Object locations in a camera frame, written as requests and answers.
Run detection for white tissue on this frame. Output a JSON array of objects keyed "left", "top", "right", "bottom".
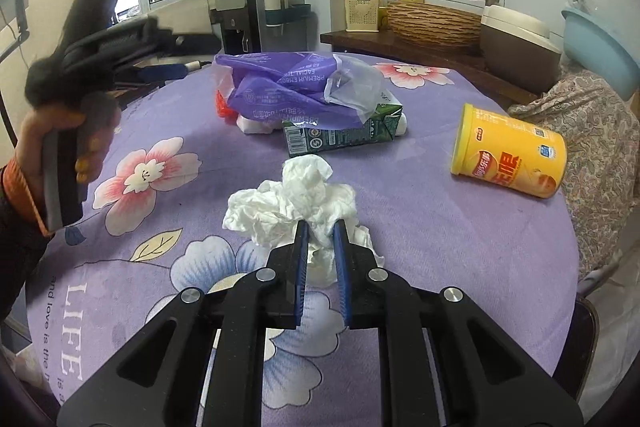
[{"left": 222, "top": 155, "right": 373, "bottom": 288}]

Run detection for yellow chips can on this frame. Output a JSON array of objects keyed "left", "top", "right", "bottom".
[{"left": 450, "top": 103, "right": 567, "bottom": 199}]

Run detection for dark brown trash bin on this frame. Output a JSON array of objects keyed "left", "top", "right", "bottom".
[{"left": 553, "top": 296, "right": 600, "bottom": 401}]

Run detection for left hand yellow nails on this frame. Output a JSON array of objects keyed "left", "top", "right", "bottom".
[{"left": 4, "top": 96, "right": 120, "bottom": 232}]

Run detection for red foam fruit net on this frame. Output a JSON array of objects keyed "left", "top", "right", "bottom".
[{"left": 214, "top": 90, "right": 239, "bottom": 122}]

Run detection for purple floral tablecloth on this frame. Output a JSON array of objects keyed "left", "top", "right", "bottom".
[{"left": 27, "top": 72, "right": 582, "bottom": 426}]

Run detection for water dispenser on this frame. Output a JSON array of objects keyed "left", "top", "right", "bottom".
[{"left": 208, "top": 0, "right": 311, "bottom": 55}]

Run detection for paisley patterned cloth cover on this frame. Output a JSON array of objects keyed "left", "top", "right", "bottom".
[{"left": 508, "top": 63, "right": 639, "bottom": 277}]

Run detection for green drink carton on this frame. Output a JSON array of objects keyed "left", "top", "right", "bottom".
[{"left": 283, "top": 90, "right": 408, "bottom": 157}]

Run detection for purple plastic bag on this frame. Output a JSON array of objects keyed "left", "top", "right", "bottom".
[{"left": 214, "top": 52, "right": 384, "bottom": 130}]

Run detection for beige utensil holder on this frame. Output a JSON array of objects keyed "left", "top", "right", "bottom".
[{"left": 344, "top": 0, "right": 390, "bottom": 32}]

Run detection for brown white rice cooker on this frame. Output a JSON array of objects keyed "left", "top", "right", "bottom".
[{"left": 480, "top": 4, "right": 562, "bottom": 95}]

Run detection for light blue plastic basin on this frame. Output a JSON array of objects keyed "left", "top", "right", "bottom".
[{"left": 561, "top": 8, "right": 639, "bottom": 101}]

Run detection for woven wicker sink basin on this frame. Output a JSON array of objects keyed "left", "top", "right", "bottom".
[{"left": 387, "top": 1, "right": 482, "bottom": 49}]

